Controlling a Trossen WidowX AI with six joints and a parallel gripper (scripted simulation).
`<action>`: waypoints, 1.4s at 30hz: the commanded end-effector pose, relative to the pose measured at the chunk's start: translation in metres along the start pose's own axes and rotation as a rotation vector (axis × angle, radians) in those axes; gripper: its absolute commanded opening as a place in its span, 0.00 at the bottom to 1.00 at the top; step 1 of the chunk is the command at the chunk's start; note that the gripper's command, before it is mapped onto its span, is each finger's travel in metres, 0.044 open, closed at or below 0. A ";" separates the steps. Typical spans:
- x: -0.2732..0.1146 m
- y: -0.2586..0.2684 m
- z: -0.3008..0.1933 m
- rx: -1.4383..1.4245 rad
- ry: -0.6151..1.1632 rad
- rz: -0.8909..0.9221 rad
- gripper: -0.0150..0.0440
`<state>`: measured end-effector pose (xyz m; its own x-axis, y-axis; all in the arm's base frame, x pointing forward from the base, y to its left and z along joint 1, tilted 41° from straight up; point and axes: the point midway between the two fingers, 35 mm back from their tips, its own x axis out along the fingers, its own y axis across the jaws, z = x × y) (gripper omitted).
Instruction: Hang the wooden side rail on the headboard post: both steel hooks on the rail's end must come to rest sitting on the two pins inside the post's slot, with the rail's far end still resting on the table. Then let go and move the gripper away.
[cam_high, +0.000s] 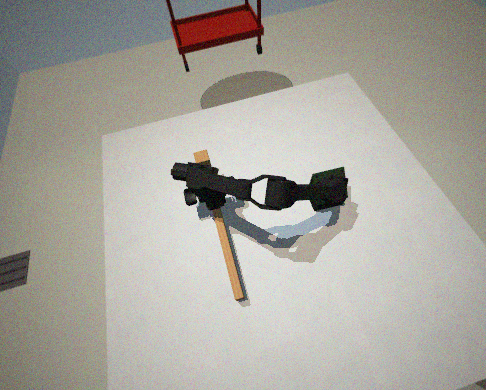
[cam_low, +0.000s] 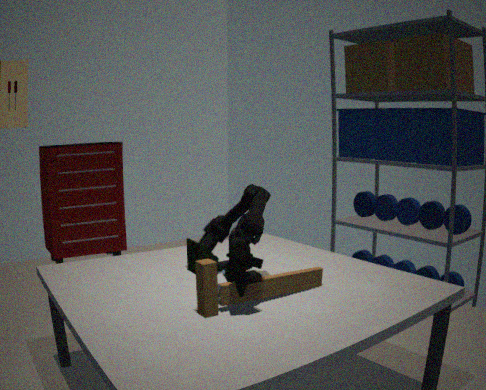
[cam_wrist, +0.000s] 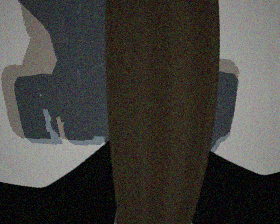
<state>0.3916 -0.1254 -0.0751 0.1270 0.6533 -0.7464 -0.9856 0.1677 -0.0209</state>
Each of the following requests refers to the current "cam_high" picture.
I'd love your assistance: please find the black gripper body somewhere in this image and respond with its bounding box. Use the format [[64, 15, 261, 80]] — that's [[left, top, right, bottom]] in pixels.
[[184, 188, 211, 206]]

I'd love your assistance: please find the wooden post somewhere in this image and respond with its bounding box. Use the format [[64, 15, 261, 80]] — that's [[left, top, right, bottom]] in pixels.
[[193, 149, 212, 167]]

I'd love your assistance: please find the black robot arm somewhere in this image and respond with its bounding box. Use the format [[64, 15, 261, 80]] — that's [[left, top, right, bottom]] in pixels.
[[171, 162, 348, 211]]

